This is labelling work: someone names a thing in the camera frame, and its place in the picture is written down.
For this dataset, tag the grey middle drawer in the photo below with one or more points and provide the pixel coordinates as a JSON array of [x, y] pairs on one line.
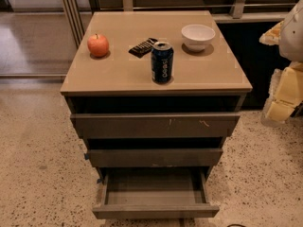
[[167, 157]]

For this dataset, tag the yellow foam-padded gripper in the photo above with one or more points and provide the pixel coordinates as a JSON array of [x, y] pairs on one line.
[[292, 37]]

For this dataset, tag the grey bottom drawer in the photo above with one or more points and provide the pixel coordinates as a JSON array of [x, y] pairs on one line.
[[168, 192]]

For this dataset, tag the white ceramic bowl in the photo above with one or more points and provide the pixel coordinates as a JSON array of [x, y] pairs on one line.
[[197, 37]]

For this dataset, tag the grey top drawer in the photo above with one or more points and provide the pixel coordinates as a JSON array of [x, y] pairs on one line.
[[154, 125]]

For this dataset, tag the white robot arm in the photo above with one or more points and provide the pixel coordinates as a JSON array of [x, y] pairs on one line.
[[295, 15]]

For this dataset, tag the grey drawer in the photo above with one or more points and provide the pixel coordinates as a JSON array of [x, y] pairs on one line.
[[154, 125], [168, 192], [167, 157]]

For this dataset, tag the blue pepsi can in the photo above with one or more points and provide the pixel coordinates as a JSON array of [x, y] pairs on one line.
[[161, 62]]

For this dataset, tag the grey drawer cabinet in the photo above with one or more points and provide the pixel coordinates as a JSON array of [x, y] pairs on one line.
[[210, 81]]

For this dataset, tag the black chocolate bar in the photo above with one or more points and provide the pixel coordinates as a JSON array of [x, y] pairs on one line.
[[143, 48]]

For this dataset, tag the red apple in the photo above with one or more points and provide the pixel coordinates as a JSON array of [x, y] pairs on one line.
[[98, 45]]

